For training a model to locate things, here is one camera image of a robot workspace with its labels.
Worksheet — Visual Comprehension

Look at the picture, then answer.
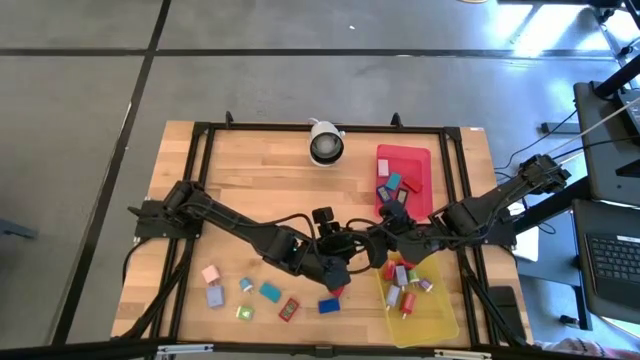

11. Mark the red case with screen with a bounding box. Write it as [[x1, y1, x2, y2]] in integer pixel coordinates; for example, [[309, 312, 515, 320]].
[[277, 297, 301, 323]]

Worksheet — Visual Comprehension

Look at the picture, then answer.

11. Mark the pink cube charger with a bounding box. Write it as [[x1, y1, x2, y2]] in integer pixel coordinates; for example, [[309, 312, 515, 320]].
[[201, 264, 222, 287]]

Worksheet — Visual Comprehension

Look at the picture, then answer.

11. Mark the red translucent plastic bin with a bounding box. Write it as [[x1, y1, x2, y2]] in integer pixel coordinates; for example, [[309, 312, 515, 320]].
[[374, 143, 434, 224]]

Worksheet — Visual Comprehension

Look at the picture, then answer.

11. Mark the yellow translucent plastic bin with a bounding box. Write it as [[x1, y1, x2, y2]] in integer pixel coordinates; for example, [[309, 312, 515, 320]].
[[374, 248, 460, 349]]

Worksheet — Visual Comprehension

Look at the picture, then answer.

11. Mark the black flat device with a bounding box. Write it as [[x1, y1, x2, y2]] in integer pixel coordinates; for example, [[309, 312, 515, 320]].
[[488, 284, 527, 342]]

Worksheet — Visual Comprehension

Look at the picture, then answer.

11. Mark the white paper sheet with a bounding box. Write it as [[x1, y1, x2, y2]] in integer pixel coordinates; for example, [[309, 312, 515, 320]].
[[510, 201, 540, 262]]

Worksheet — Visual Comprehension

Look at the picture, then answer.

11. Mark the black desk support beam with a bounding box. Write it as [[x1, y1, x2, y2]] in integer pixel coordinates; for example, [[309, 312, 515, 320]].
[[513, 175, 594, 235]]

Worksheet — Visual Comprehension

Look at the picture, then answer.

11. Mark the black desk leg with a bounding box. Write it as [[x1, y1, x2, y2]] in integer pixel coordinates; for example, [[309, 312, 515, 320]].
[[559, 284, 595, 331]]

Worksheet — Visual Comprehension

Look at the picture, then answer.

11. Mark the pink patterned cloth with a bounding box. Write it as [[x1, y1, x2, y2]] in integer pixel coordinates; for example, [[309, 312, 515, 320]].
[[533, 337, 611, 360]]

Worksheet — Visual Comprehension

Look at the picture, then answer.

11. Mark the grey desk panel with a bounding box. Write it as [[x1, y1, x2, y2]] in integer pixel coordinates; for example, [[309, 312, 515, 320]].
[[572, 79, 640, 207]]

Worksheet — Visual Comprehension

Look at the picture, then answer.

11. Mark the dark grey laptop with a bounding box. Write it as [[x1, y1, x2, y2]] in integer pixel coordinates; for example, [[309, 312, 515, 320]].
[[571, 198, 640, 325]]

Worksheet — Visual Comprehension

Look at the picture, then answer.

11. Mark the black rig beam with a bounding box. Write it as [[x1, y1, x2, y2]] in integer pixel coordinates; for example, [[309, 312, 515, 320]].
[[0, 338, 640, 360]]

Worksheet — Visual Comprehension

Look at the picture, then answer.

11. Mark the black pole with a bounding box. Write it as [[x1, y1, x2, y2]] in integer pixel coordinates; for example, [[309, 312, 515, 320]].
[[592, 54, 640, 99]]

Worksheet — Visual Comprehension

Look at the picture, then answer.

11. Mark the grey floor object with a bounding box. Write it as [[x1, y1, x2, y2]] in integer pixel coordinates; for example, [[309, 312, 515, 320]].
[[0, 218, 40, 241]]

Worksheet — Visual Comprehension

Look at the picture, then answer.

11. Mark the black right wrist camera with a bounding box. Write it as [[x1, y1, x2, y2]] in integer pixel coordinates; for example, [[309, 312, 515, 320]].
[[382, 199, 410, 225]]

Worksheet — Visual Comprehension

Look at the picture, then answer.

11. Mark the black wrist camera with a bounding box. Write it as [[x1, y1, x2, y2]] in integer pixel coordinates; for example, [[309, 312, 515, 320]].
[[311, 205, 335, 237], [382, 199, 410, 225]]

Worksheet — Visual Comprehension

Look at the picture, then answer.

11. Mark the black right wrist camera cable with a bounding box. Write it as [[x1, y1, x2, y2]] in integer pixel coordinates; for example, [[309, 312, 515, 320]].
[[344, 217, 386, 275]]

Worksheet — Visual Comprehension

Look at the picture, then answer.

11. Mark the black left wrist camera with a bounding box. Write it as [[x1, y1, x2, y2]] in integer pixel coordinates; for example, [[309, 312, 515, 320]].
[[311, 205, 335, 237]]

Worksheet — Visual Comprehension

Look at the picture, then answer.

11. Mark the silver metal bracket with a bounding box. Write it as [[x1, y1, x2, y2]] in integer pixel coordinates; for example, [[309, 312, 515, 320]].
[[433, 348, 494, 360], [156, 343, 215, 357]]

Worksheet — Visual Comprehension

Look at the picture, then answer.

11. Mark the black aluminium table frame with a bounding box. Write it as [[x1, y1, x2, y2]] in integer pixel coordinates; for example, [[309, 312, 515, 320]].
[[119, 110, 531, 349]]

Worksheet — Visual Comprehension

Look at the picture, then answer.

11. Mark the white cable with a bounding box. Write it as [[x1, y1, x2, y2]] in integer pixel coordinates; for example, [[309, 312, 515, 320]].
[[542, 97, 640, 157]]

